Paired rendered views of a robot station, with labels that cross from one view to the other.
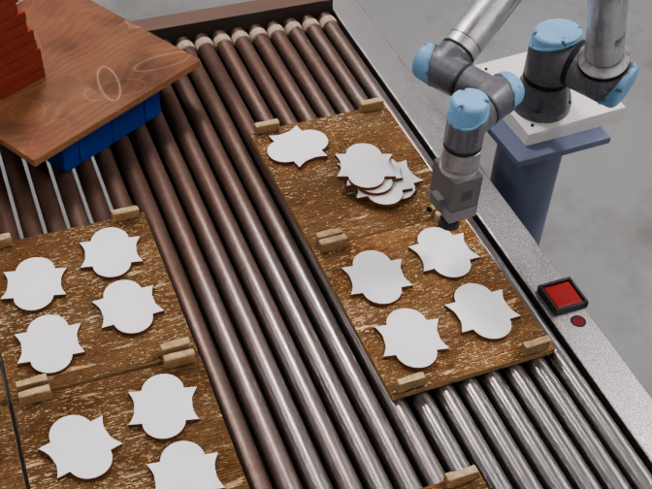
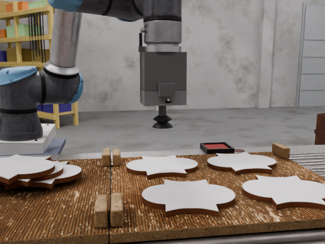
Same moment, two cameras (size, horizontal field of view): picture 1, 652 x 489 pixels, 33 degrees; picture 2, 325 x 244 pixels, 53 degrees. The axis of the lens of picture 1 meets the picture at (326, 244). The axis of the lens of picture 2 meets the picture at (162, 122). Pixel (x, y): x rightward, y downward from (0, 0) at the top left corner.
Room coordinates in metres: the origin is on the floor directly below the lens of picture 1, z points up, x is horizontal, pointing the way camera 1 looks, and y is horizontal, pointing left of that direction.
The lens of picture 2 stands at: (1.44, 0.38, 1.15)
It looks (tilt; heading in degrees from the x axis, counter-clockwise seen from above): 10 degrees down; 286
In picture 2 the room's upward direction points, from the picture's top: straight up
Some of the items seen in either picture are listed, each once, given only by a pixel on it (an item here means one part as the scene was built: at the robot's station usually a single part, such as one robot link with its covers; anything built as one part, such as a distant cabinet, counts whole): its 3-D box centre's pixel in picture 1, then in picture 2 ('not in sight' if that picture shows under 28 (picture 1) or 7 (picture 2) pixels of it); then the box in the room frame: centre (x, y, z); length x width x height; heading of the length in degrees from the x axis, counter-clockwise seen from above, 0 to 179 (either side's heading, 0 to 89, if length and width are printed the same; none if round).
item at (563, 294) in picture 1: (562, 296); (216, 148); (1.54, -0.49, 0.92); 0.06 x 0.06 x 0.01; 24
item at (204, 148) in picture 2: (562, 296); (216, 148); (1.54, -0.49, 0.92); 0.08 x 0.08 x 0.02; 24
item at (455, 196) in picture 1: (449, 185); (162, 75); (1.62, -0.24, 1.13); 0.10 x 0.09 x 0.16; 118
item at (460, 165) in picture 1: (460, 153); (161, 35); (1.63, -0.25, 1.21); 0.08 x 0.08 x 0.05
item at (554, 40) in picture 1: (555, 50); (20, 86); (2.19, -0.52, 1.08); 0.13 x 0.12 x 0.14; 52
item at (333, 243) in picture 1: (332, 243); (117, 209); (1.63, -0.01, 0.95); 0.06 x 0.02 x 0.03; 114
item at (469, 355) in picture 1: (429, 299); (219, 183); (1.50, -0.22, 0.93); 0.41 x 0.35 x 0.02; 24
